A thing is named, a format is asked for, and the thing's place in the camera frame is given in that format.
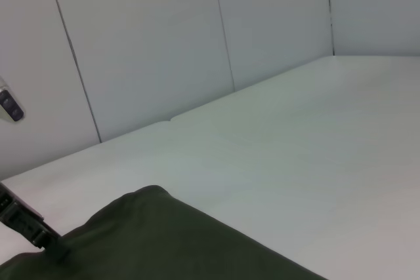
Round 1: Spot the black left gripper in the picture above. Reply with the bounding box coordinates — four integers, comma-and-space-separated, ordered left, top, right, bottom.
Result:
0, 181, 71, 263

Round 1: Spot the dark green t-shirt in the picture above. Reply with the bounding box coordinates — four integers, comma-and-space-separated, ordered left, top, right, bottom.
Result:
0, 184, 326, 280

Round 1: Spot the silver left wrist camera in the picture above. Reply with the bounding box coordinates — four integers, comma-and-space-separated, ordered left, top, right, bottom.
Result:
0, 75, 26, 123

